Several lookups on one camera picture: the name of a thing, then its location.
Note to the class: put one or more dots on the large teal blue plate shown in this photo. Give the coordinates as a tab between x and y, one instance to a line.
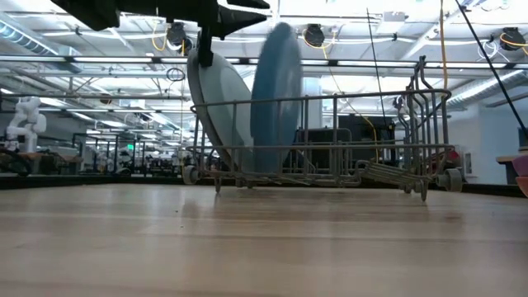
276	103

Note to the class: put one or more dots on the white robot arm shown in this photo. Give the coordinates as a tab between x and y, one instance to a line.
29	119

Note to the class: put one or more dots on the black equipment cabinet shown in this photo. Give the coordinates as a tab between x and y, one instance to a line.
363	128

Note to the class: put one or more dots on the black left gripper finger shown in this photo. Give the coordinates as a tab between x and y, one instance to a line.
251	3
235	22

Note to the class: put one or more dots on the red storage bin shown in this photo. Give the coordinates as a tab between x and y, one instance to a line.
451	156

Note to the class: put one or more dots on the large pale blue-grey plate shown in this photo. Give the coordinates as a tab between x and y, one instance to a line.
224	103

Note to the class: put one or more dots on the black table edge rail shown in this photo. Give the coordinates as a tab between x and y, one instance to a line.
82	180

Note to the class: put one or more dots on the wooden table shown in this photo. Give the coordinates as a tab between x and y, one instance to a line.
505	158

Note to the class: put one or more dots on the wooden workbench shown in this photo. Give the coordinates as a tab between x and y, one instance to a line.
41	158

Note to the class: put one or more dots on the white wall box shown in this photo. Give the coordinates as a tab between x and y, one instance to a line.
468	164

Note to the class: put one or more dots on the silver ventilation duct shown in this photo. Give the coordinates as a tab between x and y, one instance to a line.
24	39
486	88

